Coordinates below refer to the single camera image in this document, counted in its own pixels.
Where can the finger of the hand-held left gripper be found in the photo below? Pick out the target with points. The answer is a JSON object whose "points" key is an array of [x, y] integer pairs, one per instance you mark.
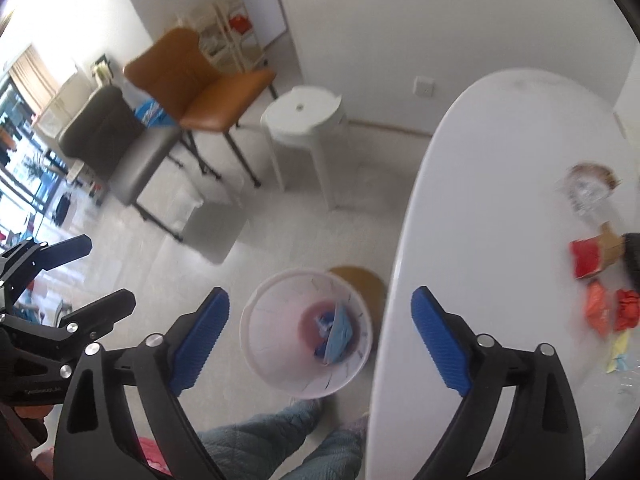
{"points": [[60, 254], [100, 310]]}

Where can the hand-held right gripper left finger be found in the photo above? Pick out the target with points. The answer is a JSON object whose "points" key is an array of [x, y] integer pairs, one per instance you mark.
{"points": [[200, 345]]}

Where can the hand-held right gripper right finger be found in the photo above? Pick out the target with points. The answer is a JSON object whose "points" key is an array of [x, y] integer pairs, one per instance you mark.
{"points": [[440, 345]]}

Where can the white slotted waste bin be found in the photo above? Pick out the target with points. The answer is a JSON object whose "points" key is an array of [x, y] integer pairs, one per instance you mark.
{"points": [[270, 310]]}

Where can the clear wrapper brown print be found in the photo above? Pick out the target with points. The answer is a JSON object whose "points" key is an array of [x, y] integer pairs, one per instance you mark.
{"points": [[587, 190]]}

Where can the person's left hand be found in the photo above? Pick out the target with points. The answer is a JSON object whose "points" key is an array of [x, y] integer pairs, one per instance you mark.
{"points": [[31, 411]]}

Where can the black suitcase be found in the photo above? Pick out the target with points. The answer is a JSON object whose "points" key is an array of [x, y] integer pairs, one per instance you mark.
{"points": [[62, 209]]}

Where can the green potted plant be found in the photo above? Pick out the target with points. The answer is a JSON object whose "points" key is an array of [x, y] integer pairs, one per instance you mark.
{"points": [[36, 170]]}

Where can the brown round pad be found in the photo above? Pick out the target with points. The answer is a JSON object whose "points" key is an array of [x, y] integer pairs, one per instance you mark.
{"points": [[367, 285]]}

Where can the person's leg blue quilted pants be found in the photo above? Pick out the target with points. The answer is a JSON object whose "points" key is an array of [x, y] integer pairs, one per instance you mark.
{"points": [[250, 435], [330, 455]]}

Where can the blue packet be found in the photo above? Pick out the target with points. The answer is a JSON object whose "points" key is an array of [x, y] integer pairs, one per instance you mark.
{"points": [[337, 332]]}

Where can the grey knitted slipper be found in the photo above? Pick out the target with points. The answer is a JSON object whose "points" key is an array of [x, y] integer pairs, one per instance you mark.
{"points": [[356, 426]]}

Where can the pink patterned clothing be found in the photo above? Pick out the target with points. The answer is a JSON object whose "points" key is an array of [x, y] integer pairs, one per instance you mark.
{"points": [[145, 455]]}

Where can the grey chair black legs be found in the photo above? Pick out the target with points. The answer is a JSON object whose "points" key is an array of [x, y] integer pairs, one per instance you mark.
{"points": [[100, 130]]}

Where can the beige sideboard cabinet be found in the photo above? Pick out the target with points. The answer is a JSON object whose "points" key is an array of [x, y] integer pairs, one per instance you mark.
{"points": [[65, 102]]}

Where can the orange wrapper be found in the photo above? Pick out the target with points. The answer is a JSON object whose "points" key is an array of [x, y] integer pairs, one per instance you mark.
{"points": [[597, 307]]}

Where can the red cardboard box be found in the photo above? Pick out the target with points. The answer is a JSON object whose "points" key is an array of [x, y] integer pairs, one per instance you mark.
{"points": [[585, 260]]}

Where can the beige curtain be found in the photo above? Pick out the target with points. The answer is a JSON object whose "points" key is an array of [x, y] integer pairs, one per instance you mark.
{"points": [[32, 77]]}

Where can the yellow paper scrap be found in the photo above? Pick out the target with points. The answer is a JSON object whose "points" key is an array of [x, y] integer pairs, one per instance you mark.
{"points": [[619, 355]]}

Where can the red crumpled wrapper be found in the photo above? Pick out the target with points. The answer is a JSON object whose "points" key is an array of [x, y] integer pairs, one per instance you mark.
{"points": [[627, 307]]}

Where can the black knitted cloth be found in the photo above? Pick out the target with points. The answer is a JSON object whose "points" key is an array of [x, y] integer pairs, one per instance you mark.
{"points": [[634, 260]]}

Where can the orange leather chair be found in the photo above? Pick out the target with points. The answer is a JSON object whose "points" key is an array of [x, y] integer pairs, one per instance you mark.
{"points": [[200, 90]]}

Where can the white plastic stool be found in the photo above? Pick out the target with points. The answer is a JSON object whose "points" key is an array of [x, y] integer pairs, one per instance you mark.
{"points": [[300, 115]]}

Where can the cream shelf rack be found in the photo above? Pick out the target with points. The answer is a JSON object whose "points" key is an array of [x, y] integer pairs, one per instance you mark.
{"points": [[235, 45]]}

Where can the red item in rack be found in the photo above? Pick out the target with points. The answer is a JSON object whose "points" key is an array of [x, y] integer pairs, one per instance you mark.
{"points": [[240, 23]]}

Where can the white wall socket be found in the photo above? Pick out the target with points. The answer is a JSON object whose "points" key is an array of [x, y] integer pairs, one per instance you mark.
{"points": [[424, 86]]}

